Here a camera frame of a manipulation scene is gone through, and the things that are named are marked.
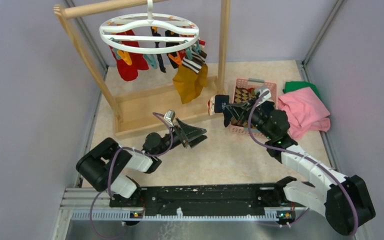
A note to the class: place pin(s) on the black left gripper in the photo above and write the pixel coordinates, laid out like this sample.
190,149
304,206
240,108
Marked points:
185,133

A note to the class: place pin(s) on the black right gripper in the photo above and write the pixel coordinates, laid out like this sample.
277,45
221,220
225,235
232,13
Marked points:
238,110

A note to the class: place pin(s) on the navy sock red cuff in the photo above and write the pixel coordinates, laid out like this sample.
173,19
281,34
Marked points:
217,104

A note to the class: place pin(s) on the navy blue sock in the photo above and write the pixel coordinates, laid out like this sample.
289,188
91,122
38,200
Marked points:
267,107

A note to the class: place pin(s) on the mustard sock striped cuff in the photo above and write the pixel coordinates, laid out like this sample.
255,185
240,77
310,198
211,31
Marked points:
185,79

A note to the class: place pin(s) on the white round clip hanger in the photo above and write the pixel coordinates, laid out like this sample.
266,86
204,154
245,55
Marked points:
149,33

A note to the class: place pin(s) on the mustard yellow sock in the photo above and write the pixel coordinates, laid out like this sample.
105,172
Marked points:
201,82

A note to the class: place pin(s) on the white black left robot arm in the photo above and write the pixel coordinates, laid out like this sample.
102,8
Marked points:
103,165

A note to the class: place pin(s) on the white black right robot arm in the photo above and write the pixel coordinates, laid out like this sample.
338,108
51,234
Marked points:
343,200

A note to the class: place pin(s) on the wooden hanger stand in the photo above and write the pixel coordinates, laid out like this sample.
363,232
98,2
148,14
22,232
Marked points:
133,111

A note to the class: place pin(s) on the argyle patterned sock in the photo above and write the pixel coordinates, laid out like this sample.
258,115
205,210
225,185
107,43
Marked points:
243,95

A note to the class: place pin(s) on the pink perforated plastic basket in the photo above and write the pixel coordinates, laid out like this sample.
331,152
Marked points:
254,83

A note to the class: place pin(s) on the green folded cloth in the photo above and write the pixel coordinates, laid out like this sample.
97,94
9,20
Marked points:
291,86

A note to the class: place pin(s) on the pink folded cloth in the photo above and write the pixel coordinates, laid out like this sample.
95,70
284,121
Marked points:
305,112

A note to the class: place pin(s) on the red bear sock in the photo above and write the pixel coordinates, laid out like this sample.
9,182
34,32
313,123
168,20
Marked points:
128,64

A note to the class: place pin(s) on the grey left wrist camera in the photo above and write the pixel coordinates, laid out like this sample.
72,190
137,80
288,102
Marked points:
169,117

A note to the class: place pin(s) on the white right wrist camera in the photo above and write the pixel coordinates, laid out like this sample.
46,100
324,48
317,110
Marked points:
263,94

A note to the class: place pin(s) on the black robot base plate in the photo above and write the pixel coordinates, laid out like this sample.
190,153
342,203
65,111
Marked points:
222,200

